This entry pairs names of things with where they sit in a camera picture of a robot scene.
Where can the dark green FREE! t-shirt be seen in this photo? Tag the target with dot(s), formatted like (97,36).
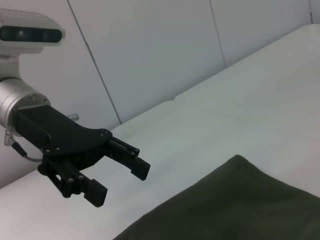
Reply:
(237,205)

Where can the white head depth camera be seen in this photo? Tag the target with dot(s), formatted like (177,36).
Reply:
(30,35)

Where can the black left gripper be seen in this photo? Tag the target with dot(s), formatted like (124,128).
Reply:
(65,140)

